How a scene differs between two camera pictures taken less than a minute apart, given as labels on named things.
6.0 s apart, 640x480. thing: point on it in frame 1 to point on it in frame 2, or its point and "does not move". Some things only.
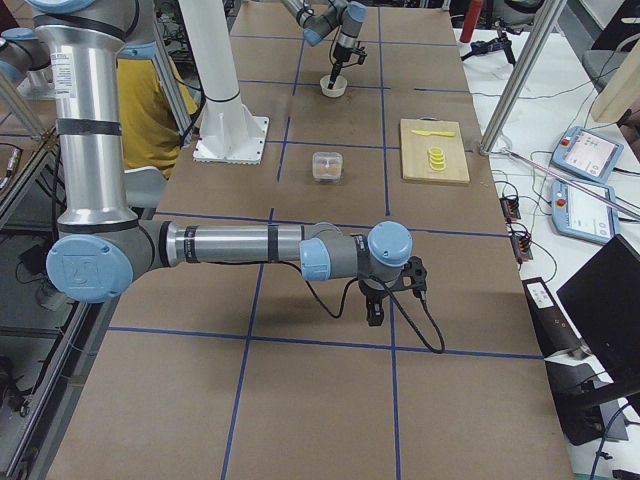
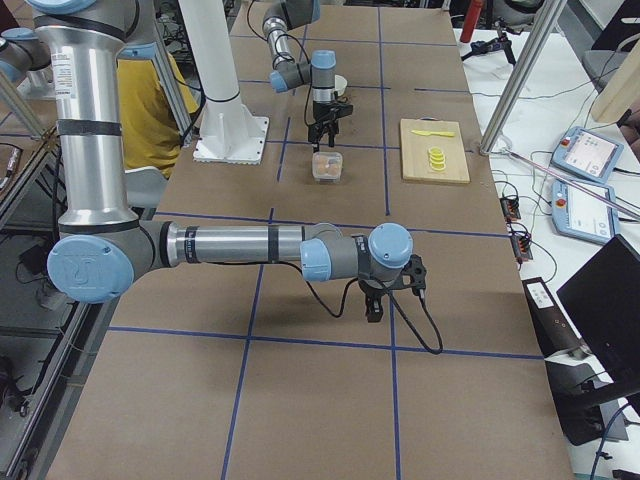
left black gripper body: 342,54 to 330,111
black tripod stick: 493,44 does not move
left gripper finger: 337,65 to 314,133
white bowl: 338,90 does not move
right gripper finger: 374,309 does not move
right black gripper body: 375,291 does not move
